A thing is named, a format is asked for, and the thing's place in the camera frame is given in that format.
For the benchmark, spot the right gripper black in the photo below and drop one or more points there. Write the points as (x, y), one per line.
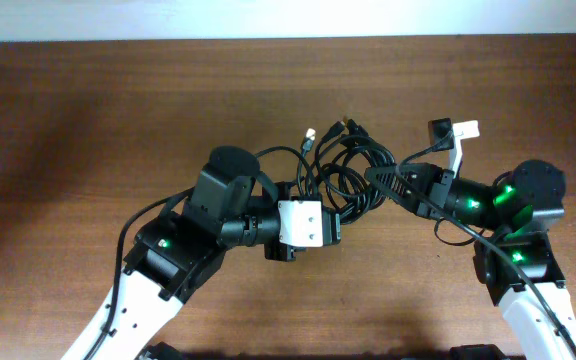
(426, 190)

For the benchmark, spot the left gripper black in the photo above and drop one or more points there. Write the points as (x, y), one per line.
(275, 249)

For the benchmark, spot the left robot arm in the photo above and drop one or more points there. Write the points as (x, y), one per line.
(233, 204)

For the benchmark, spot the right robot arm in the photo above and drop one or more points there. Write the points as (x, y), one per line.
(508, 223)

